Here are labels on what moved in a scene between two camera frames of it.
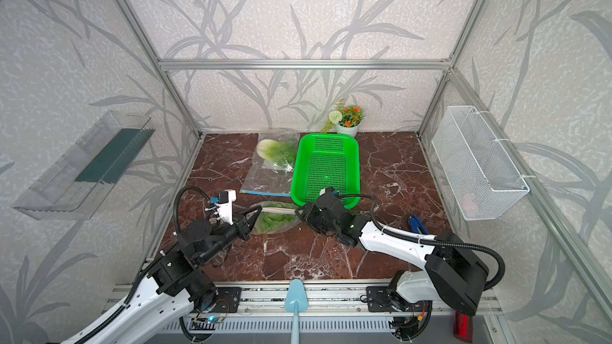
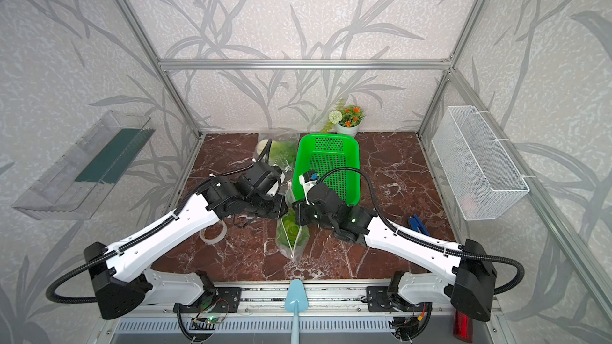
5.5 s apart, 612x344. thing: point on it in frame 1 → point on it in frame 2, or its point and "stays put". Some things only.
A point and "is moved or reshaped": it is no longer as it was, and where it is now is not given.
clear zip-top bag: x=272 y=170 stays put
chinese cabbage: x=279 y=153 stays put
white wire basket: x=482 y=177 stays put
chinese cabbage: x=270 y=220 is moved or reshaped
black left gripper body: x=240 y=228 → x=272 y=208
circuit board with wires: x=216 y=313 stays put
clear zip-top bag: x=275 y=216 is moved or reshaped
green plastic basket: x=325 y=160 stays put
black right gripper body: x=315 y=220 stays put
